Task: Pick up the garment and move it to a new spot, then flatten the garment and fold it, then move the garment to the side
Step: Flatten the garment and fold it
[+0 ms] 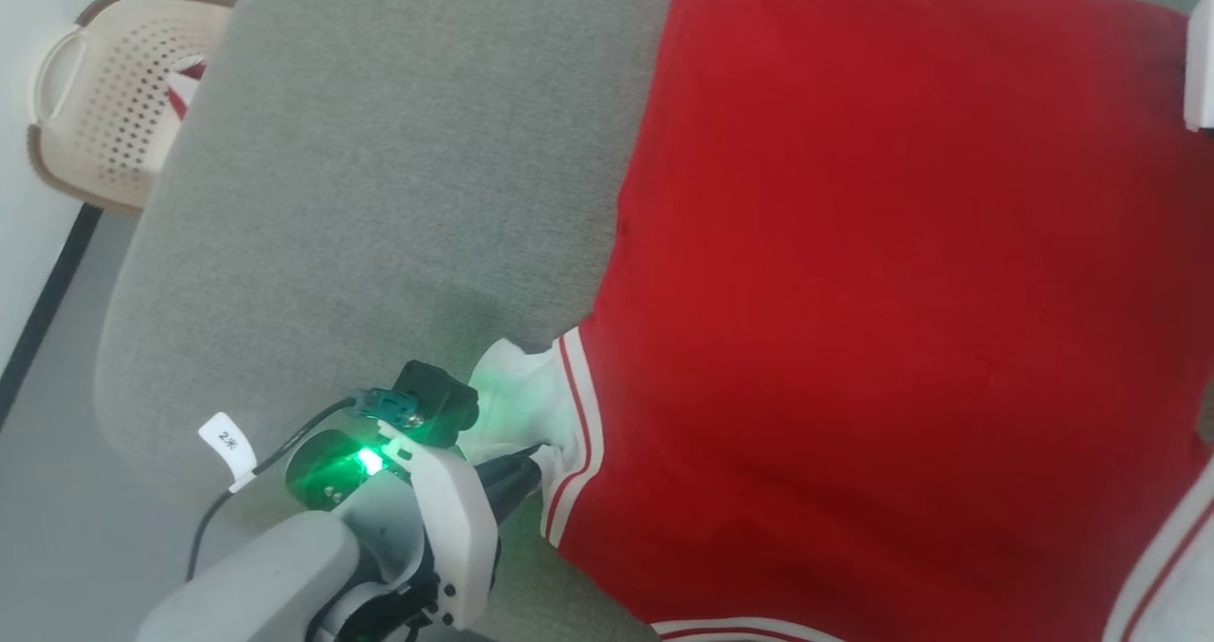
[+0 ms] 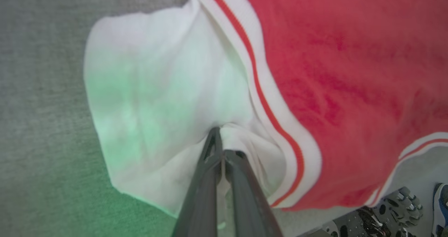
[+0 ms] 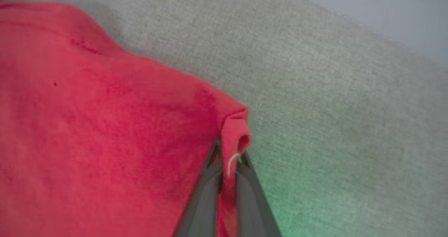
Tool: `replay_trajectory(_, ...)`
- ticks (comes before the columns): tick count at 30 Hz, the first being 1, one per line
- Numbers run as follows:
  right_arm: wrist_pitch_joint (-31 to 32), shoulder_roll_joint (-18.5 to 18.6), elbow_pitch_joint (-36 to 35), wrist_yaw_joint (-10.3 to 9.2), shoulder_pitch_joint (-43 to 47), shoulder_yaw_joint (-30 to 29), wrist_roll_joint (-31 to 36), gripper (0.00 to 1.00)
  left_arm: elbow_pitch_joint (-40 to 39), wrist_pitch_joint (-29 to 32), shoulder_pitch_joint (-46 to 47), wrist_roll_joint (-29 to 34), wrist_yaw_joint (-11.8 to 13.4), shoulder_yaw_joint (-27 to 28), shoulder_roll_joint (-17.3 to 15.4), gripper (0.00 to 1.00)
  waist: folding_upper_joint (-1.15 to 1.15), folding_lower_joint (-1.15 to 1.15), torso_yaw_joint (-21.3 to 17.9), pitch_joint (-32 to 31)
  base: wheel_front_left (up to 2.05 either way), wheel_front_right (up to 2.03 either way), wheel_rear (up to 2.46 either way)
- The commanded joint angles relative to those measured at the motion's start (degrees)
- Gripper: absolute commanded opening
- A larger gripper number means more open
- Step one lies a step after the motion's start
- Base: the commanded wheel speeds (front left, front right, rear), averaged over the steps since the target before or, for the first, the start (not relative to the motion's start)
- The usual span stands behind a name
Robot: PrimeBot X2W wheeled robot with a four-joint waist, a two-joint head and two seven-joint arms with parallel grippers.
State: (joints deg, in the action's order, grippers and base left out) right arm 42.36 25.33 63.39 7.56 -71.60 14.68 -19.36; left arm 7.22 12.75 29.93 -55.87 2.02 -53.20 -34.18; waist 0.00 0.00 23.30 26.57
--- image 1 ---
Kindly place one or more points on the grey fabric sofa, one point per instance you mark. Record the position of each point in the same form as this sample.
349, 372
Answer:
379, 168

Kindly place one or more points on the red garment with white stripes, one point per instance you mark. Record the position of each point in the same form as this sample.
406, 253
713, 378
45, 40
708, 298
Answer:
882, 320

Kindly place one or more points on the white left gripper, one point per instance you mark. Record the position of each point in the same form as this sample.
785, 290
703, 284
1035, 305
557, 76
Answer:
446, 519

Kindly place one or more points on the red and white cloth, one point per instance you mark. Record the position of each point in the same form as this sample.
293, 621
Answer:
185, 92

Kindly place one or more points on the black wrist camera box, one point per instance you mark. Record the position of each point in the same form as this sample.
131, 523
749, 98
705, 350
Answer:
438, 403

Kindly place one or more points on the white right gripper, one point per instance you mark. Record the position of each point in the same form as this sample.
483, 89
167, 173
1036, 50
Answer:
1201, 64

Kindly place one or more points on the beige perforated laundry basket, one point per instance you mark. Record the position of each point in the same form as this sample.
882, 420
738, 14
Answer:
104, 111

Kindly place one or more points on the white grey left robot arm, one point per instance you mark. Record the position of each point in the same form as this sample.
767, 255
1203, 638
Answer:
256, 576

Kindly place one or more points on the black skirting strip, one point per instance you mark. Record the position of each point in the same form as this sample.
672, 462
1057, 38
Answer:
47, 291

